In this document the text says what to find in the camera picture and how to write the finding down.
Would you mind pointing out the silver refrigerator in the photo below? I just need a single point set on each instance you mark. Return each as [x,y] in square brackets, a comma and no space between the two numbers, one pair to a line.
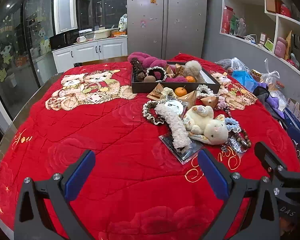
[165,22]

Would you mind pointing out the red gift box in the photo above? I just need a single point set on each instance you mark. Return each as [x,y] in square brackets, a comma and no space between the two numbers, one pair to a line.
[227,21]

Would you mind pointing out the pink plush toy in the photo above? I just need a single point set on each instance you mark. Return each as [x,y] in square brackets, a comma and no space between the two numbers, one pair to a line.
[152,61]

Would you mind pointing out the kraft paper packet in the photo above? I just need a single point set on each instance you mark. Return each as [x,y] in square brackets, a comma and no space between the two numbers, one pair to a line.
[179,69]
[170,70]
[192,98]
[157,92]
[210,102]

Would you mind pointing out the clear plastic bag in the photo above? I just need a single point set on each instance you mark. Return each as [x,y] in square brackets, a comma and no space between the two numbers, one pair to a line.
[233,65]

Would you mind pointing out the small red box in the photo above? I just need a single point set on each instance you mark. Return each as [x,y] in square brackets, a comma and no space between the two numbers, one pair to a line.
[285,10]

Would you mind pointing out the blue crochet scrunchie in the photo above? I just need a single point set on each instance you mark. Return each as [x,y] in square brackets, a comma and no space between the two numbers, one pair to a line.
[231,122]

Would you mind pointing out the pink fluffy scrunchie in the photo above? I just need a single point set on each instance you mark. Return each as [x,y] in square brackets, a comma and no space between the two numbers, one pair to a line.
[176,79]

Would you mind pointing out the brown ruffled scrunchie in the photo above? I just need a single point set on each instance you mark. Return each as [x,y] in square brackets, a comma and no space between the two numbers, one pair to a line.
[147,112]

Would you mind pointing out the white plush rabbit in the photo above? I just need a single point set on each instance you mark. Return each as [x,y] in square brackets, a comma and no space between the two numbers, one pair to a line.
[207,127]

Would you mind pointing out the tangerine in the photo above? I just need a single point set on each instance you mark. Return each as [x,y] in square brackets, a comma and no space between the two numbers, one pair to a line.
[181,91]
[190,79]

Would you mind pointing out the white knotted plastic bag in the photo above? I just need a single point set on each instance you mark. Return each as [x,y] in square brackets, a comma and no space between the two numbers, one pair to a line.
[272,77]

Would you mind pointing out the orange tray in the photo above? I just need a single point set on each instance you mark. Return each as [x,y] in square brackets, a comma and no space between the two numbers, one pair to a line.
[119,33]

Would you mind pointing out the cream plastic basin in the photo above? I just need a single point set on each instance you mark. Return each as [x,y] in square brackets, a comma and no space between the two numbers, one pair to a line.
[102,34]

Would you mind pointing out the clear plastic packet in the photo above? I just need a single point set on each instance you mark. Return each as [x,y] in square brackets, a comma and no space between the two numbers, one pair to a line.
[182,156]

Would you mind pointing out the brown kiwi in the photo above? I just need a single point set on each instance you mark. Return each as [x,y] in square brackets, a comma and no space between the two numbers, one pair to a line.
[149,79]

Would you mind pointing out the white mug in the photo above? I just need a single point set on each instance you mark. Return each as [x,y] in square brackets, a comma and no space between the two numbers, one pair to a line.
[81,39]

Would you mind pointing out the blue plastic bag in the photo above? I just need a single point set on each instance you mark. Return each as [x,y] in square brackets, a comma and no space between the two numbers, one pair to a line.
[243,80]

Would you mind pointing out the brown plush toy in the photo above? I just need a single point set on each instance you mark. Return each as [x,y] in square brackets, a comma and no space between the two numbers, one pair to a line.
[137,67]

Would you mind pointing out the black microwave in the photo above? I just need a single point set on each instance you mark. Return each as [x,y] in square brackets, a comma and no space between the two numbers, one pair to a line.
[62,40]

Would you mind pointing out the white wall shelf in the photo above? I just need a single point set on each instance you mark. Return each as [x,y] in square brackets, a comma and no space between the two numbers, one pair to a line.
[277,22]

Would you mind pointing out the glass-topped wooden desktop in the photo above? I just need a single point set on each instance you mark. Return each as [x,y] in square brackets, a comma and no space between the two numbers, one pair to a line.
[15,127]

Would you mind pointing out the green box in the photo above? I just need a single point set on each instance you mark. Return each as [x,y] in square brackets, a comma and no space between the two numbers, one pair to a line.
[233,26]

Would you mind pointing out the dark glass window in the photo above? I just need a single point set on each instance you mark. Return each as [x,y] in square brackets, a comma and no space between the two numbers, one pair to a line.
[107,7]

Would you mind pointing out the pink case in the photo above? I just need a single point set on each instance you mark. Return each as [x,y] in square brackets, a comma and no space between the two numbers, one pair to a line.
[280,48]

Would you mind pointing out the white lace scrunchie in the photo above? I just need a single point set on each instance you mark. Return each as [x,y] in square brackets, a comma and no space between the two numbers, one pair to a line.
[202,88]

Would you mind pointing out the black box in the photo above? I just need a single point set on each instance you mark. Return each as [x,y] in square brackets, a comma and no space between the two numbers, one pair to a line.
[165,88]

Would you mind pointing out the cardboard box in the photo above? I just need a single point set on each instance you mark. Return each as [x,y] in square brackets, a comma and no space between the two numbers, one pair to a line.
[296,115]

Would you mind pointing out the white kitchen cabinet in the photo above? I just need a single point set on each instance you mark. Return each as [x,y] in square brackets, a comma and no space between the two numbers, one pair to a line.
[90,52]

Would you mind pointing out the black lace-trimmed scrunchie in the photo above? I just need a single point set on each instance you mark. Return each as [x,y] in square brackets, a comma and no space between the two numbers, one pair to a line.
[150,72]

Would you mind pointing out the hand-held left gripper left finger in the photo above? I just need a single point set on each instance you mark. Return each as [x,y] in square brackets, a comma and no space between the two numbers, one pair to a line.
[81,175]

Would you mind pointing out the cream fluffy hair band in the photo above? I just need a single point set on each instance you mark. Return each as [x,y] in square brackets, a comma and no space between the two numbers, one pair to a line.
[175,130]

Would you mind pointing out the cream crochet scrunchie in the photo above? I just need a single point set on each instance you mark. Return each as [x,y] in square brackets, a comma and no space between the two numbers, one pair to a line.
[168,92]

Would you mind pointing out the round silver tin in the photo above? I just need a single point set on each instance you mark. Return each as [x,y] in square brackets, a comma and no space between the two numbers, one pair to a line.
[173,106]

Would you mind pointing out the beige pompom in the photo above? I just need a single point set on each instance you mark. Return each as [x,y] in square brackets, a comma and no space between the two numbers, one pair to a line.
[193,68]

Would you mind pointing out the red printed blanket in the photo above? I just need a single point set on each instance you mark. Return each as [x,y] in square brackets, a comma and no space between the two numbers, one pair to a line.
[102,155]

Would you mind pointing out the pink crochet scrunchie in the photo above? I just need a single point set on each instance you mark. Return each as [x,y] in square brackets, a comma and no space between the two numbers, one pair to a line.
[221,103]

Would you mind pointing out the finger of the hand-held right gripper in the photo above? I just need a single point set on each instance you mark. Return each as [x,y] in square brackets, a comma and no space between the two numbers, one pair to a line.
[266,152]

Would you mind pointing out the clear bottle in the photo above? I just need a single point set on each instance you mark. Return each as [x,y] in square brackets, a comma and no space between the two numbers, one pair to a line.
[242,27]

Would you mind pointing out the purple cloth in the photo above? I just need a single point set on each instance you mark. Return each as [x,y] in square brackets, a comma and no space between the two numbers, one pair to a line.
[272,102]

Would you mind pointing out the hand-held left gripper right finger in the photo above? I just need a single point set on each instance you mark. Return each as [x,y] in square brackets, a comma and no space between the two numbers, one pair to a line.
[212,177]

